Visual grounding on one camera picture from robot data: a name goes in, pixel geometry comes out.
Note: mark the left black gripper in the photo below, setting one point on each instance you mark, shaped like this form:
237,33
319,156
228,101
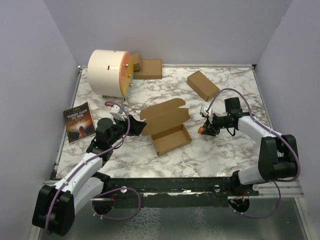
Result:
135,127

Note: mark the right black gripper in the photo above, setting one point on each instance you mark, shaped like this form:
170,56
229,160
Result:
208,124

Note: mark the small orange cube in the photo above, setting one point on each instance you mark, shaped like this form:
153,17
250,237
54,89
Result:
201,129

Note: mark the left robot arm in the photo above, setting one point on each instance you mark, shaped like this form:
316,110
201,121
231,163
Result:
57,205

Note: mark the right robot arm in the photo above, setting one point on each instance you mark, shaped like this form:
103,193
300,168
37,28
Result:
278,153

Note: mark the folded brown cardboard box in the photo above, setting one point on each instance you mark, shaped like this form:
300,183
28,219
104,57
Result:
201,84

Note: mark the large flat cardboard box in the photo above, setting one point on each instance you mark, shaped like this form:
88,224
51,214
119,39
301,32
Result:
151,70

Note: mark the small cardboard box at back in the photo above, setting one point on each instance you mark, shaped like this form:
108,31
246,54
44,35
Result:
137,62

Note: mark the dark book three days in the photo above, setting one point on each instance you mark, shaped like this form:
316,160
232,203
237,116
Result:
79,122

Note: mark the round white drawer cabinet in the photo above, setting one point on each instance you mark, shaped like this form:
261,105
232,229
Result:
110,72

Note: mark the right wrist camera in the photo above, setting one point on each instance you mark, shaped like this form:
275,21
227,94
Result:
206,111

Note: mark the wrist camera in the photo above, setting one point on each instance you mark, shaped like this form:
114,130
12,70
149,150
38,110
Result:
206,111
116,112

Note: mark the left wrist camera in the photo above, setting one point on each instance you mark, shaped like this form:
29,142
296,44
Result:
116,112

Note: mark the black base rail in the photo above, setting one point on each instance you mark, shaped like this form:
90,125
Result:
129,193

